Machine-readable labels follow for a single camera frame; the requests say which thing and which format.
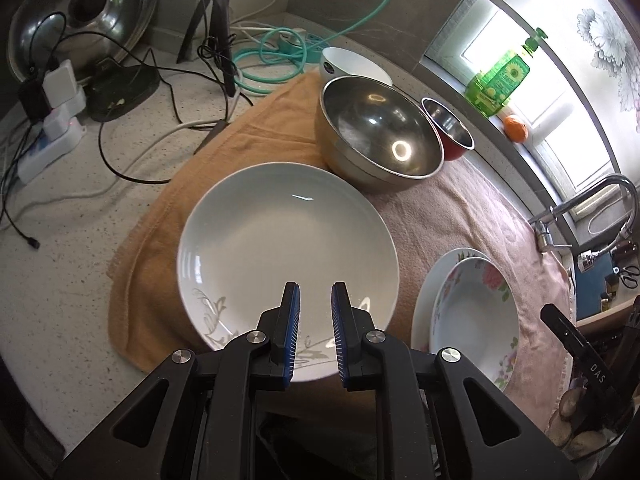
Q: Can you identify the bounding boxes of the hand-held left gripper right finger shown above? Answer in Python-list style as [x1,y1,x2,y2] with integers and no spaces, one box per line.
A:
[330,281,581,480]

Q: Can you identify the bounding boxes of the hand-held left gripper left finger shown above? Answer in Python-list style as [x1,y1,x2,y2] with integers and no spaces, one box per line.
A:
[52,281,302,480]

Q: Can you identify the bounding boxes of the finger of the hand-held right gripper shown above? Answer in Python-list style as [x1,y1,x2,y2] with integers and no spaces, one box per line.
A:
[540,302,591,363]

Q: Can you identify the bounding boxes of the floral deep plate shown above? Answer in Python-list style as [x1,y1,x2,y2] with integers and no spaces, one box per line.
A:
[411,247,496,356]
[429,257,521,392]

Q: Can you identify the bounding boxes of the white plate with grey leaves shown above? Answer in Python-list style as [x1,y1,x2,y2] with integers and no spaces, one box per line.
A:
[177,161,400,383]

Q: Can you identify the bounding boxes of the red bowl with steel inside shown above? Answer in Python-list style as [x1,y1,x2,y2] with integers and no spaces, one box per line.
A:
[421,97,476,162]

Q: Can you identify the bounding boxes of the large stainless steel bowl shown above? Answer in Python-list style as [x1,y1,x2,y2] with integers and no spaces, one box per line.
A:
[314,76,445,195]

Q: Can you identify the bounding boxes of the light blue bowl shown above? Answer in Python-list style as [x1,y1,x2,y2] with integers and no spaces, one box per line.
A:
[319,47,394,87]

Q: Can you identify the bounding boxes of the person's right hand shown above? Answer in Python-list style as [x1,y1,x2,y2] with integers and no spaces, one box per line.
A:
[547,387,628,467]

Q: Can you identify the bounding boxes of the flexible faucet sprayer extension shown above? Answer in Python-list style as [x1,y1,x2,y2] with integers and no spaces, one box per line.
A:
[577,200,638,268]

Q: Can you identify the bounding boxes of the chrome kitchen faucet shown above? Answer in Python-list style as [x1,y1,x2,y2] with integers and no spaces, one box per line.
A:
[529,174,637,253]

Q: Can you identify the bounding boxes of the pink towel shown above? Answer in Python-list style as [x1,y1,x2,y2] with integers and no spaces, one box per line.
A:
[370,160,576,361]

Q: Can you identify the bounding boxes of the orange towel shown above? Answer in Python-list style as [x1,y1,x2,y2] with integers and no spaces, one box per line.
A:
[106,72,381,391]

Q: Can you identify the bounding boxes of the orange fruit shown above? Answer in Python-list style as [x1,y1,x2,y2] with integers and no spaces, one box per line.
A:
[502,115,529,142]

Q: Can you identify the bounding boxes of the green dish soap bottle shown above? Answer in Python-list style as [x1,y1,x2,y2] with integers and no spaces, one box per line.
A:
[465,27,548,120]

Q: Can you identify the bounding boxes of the round green power strip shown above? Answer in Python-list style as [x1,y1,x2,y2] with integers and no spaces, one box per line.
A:
[275,27,321,56]

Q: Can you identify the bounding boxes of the white framed window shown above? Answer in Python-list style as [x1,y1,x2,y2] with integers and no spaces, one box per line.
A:
[420,0,621,181]

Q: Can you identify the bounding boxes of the black stand base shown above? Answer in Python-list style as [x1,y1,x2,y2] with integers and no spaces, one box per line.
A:
[87,57,161,122]

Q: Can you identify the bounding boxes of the white power strip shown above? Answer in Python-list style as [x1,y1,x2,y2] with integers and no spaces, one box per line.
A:
[17,120,88,184]

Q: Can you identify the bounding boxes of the white charger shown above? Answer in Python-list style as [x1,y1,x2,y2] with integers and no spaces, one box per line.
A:
[42,59,78,106]
[42,104,84,139]

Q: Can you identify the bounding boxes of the grape print roller blind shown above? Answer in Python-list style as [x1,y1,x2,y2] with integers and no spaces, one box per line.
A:
[480,0,640,171]

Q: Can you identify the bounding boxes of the black tripod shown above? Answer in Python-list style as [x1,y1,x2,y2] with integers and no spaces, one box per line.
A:
[176,0,240,97]

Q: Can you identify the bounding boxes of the black power adapter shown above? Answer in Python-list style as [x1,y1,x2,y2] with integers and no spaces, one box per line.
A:
[19,77,48,121]

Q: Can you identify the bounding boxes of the stainless steel pot lid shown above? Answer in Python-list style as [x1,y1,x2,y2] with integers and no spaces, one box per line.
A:
[7,0,161,86]

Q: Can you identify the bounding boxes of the black handled scissors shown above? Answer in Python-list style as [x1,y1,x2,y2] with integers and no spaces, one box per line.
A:
[607,265,640,291]

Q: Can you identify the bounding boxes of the white cable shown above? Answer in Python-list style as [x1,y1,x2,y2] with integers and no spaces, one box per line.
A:
[115,119,226,161]

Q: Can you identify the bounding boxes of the black cable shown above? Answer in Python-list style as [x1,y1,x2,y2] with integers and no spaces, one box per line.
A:
[97,45,226,183]
[0,130,41,251]

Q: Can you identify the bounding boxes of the green hose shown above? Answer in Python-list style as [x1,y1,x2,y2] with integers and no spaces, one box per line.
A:
[232,0,416,96]

